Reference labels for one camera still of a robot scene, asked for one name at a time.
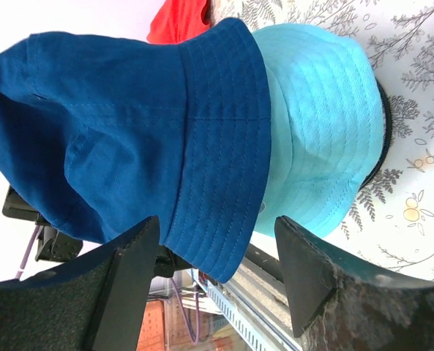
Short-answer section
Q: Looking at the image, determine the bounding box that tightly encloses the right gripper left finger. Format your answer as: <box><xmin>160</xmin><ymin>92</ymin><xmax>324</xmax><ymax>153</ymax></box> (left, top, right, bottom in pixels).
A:
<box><xmin>0</xmin><ymin>216</ymin><xmax>160</xmax><ymax>350</ymax></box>

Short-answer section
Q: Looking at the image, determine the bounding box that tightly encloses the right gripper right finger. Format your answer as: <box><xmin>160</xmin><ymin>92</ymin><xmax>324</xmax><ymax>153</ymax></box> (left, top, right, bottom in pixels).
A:
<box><xmin>274</xmin><ymin>216</ymin><xmax>434</xmax><ymax>350</ymax></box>

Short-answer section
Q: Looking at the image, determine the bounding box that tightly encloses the dark blue bucket hat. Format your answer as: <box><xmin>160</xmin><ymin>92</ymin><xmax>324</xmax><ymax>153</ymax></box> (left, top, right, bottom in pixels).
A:
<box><xmin>0</xmin><ymin>18</ymin><xmax>271</xmax><ymax>283</ymax></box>

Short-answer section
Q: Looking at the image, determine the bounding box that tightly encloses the teal bucket hat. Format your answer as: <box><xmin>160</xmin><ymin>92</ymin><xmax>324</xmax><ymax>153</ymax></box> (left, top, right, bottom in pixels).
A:
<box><xmin>253</xmin><ymin>23</ymin><xmax>384</xmax><ymax>237</ymax></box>

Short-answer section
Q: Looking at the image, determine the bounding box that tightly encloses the black wire hat stand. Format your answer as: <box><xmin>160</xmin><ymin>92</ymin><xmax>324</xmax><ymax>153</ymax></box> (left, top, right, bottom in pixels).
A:
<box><xmin>359</xmin><ymin>79</ymin><xmax>393</xmax><ymax>190</ymax></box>

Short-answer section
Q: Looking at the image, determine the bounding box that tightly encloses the red cloth hat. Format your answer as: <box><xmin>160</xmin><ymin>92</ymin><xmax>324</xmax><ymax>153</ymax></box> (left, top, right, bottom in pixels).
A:
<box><xmin>146</xmin><ymin>0</ymin><xmax>211</xmax><ymax>45</ymax></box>

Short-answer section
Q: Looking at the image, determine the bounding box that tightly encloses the floral table mat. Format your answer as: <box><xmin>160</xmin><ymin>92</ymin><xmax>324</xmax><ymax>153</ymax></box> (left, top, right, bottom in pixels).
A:
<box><xmin>211</xmin><ymin>0</ymin><xmax>434</xmax><ymax>281</ymax></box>

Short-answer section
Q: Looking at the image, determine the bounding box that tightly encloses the aluminium front rail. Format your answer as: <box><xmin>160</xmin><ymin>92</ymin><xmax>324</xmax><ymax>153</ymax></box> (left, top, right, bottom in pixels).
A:
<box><xmin>188</xmin><ymin>245</ymin><xmax>303</xmax><ymax>351</ymax></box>

